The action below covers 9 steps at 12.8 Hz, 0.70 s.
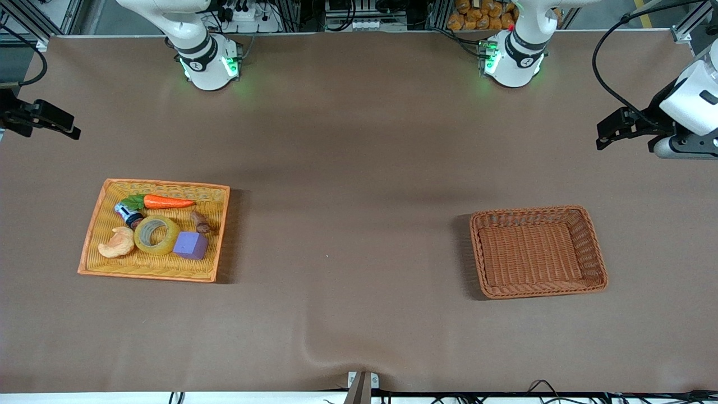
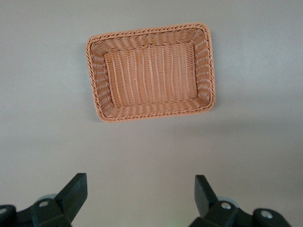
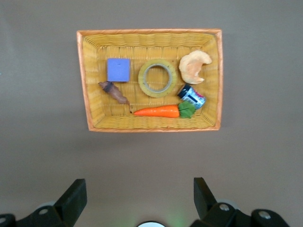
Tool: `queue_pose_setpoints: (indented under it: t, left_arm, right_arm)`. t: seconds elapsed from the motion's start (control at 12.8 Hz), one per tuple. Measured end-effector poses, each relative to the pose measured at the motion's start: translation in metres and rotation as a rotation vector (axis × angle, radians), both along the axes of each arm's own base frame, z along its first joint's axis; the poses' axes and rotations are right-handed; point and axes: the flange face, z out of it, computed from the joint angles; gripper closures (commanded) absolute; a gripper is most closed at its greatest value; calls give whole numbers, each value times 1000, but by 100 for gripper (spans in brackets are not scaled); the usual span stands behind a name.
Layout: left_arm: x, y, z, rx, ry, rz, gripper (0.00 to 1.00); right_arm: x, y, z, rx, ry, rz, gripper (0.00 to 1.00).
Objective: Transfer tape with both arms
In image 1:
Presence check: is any yellow tape roll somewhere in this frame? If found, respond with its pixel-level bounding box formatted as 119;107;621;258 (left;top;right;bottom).
134;215;181;257

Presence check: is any small blue can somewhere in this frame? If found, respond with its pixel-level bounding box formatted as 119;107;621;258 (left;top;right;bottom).
114;202;146;229

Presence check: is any toy croissant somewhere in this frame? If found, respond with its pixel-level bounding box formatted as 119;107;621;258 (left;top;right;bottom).
98;226;136;259

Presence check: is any orange toy carrot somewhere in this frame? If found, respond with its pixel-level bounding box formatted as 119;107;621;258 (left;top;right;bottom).
121;193;197;212

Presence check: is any brown wicker basket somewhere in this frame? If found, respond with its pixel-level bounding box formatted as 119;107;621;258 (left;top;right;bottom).
470;205;609;300

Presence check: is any orange flat woven tray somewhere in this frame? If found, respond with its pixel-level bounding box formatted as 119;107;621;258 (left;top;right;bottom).
77;178;231;283

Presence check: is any bag of orange toys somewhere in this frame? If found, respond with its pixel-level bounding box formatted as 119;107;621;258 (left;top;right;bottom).
447;0;520;32

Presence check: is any purple cube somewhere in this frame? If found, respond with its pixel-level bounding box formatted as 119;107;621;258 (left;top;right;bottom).
172;231;209;261

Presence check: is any white power strip with plugs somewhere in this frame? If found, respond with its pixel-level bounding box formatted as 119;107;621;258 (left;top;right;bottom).
216;0;282;33

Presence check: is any brown table cloth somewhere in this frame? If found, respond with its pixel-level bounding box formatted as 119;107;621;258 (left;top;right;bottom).
0;31;718;393

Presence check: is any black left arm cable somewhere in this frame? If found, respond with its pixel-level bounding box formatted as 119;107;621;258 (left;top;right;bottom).
591;0;705;133

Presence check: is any aluminium frame profile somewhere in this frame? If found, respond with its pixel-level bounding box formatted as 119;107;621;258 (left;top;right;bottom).
0;0;86;52
670;0;718;44

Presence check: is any grey metal bracket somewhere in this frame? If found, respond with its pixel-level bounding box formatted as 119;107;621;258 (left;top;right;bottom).
347;370;380;392

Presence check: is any brown camera pole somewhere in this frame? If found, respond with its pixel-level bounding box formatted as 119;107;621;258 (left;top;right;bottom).
343;371;374;404

